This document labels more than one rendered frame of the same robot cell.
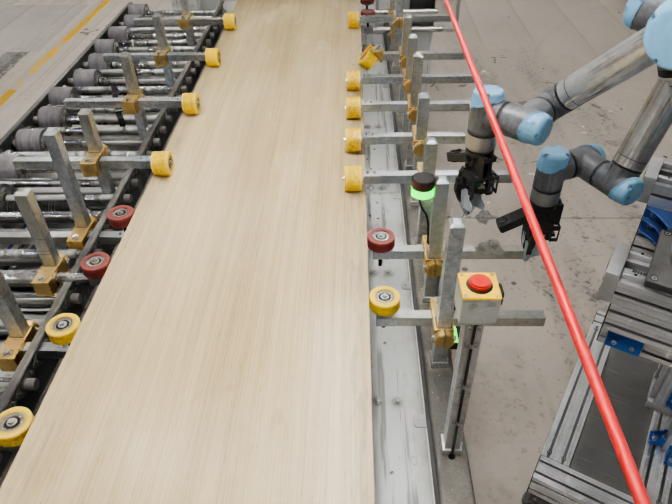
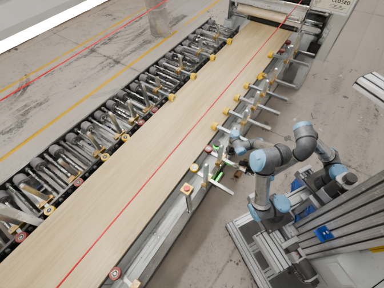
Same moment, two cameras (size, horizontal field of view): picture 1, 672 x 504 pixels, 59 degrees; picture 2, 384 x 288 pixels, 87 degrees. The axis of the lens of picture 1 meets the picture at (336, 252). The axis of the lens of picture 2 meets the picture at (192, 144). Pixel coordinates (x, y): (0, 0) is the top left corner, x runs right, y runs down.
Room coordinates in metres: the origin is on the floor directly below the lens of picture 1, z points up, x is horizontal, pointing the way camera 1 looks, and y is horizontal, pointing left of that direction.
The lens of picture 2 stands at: (0.38, -0.61, 2.57)
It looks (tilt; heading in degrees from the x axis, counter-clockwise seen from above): 56 degrees down; 35
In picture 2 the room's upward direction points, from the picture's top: 4 degrees counter-clockwise
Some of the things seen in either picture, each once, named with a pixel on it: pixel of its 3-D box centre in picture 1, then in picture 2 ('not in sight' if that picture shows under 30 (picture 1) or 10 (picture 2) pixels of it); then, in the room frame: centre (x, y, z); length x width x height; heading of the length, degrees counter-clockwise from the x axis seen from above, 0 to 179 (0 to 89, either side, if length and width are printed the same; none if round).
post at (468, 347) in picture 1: (461, 388); (188, 202); (0.79, -0.26, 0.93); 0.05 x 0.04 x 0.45; 178
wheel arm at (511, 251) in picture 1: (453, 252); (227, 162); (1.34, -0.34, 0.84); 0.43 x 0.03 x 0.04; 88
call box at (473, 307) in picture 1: (476, 300); (187, 190); (0.79, -0.26, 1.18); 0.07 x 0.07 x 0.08; 88
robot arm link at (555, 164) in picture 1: (552, 169); not in sight; (1.33, -0.57, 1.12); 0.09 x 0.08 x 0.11; 115
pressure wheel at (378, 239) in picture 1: (380, 249); (208, 151); (1.35, -0.13, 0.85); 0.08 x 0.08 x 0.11
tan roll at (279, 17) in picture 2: not in sight; (273, 16); (3.92, 0.16, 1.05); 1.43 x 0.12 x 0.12; 88
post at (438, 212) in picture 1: (434, 249); (219, 159); (1.30, -0.28, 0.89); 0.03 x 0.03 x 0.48; 88
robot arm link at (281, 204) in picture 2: not in sight; (279, 205); (1.02, -0.85, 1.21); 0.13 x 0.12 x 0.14; 136
